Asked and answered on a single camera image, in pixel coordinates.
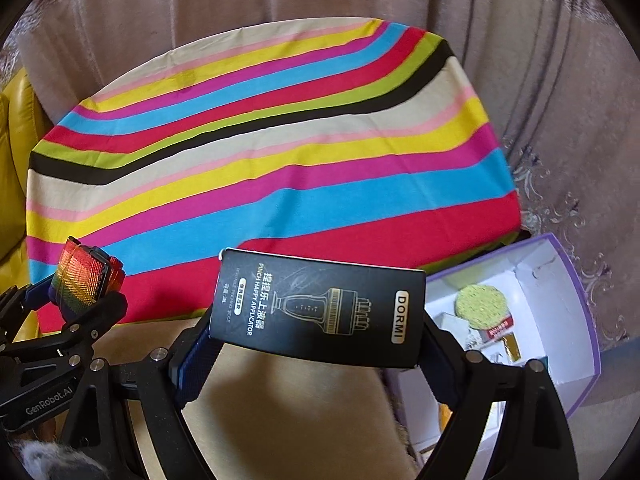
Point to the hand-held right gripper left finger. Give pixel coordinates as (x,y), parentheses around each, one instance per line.
(192,370)

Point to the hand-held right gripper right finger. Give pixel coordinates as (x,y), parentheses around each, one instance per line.
(442,385)

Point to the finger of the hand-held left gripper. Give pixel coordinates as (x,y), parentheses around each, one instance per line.
(100,317)
(35,294)

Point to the rainbow striped box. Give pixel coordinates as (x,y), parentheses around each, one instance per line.
(85,275)

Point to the red and blue box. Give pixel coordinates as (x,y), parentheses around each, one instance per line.
(500,329)

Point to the green sponge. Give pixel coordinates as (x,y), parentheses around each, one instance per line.
(480,307)

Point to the purple cardboard box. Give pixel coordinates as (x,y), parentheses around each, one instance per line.
(550,310)

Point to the black box gold print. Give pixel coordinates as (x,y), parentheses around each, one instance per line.
(310,310)

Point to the beige velvet cushion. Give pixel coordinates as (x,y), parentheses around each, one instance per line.
(300,410)

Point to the yellow leather sofa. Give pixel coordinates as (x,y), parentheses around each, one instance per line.
(15,160)

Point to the colourful striped tablecloth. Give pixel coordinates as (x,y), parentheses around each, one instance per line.
(300,160)

